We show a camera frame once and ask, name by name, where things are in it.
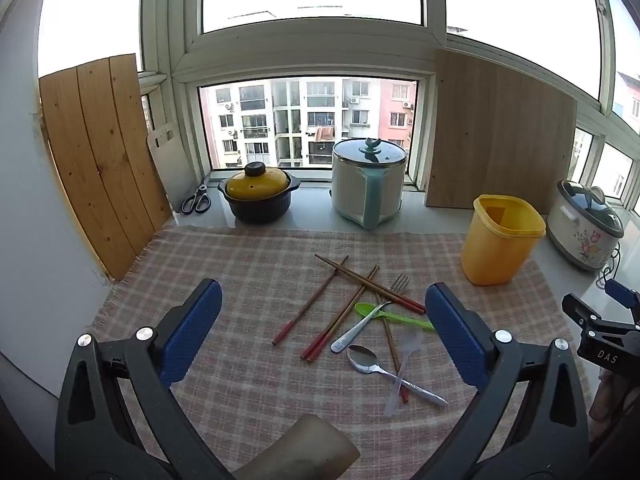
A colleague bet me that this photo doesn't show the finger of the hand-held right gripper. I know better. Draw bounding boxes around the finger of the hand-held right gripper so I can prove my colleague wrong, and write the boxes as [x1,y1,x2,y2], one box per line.
[602,279,640,312]
[561,292,640,341]

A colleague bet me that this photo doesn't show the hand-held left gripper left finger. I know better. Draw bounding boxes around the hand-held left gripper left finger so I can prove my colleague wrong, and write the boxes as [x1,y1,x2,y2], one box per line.
[54,278,236,480]

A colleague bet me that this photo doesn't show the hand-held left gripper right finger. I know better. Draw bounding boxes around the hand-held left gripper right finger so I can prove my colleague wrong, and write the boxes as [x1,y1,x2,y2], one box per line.
[424,282,592,480]

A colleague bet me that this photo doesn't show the clear plastic spoon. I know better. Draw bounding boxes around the clear plastic spoon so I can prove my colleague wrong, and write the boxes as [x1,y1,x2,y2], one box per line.
[383,329,425,418]

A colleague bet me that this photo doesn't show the green plastic spoon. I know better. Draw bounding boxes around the green plastic spoon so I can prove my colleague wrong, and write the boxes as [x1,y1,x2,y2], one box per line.
[354,301,437,332]

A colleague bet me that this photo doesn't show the red-tipped wooden chopstick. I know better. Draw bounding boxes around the red-tipped wooden chopstick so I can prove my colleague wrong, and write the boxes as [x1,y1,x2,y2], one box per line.
[315,256,426,315]
[301,265,378,360]
[306,266,381,363]
[374,294,411,405]
[272,255,350,347]
[314,253,427,311]

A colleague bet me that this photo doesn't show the yellow plastic container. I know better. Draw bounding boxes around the yellow plastic container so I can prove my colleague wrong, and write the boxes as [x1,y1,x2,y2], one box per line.
[460,194,547,286]

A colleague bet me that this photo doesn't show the metal spoon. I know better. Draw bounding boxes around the metal spoon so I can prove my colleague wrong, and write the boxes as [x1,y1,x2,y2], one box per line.
[346,344,449,407]

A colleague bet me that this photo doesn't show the metal fork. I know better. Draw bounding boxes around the metal fork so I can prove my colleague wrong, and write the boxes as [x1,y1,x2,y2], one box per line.
[330,273,412,354]

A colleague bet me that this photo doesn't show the person's right hand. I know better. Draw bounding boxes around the person's right hand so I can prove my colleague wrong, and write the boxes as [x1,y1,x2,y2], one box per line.
[589,371,618,423]

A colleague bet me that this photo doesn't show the person's left hand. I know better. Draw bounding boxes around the person's left hand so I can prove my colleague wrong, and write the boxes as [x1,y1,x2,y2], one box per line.
[259,412,362,480]

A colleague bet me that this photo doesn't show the plaid table cloth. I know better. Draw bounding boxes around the plaid table cloth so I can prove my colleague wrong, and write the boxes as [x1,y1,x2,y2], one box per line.
[92,224,601,480]

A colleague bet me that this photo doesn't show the floral white rice cooker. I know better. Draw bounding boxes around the floral white rice cooker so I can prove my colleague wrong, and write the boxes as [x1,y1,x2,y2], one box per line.
[546,179,626,272]

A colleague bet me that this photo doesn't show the black pot with yellow lid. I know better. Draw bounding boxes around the black pot with yellow lid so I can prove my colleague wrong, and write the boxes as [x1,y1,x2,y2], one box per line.
[217,161,300,224]

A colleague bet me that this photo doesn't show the white cutting board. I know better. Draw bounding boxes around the white cutting board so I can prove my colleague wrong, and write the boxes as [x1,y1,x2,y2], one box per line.
[146,122,201,213]

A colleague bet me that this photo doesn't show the wooden slat board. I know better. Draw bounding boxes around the wooden slat board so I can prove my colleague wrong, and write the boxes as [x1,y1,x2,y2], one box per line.
[39,53,173,281]

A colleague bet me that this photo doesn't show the light wood panel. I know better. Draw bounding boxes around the light wood panel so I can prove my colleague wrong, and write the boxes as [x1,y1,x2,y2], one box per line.
[425,49,578,216]

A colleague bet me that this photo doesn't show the apartment buildings outside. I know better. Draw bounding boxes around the apartment buildings outside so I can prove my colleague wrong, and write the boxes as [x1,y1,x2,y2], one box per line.
[200,77,417,170]

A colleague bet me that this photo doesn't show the rice cooker power cable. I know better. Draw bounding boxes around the rice cooker power cable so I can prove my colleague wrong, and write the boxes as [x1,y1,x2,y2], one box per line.
[594,242,623,292]

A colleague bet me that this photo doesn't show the black-handled scissors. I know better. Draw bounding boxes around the black-handled scissors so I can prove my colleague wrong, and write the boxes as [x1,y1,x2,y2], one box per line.
[181,176,213,216]

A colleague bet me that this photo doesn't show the white electric pot teal handle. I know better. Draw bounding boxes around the white electric pot teal handle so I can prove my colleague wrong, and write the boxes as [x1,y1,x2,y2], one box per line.
[330,137,407,231]

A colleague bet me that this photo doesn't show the white window frame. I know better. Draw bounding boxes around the white window frame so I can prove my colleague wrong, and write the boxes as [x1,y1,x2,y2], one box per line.
[137,0,640,201]

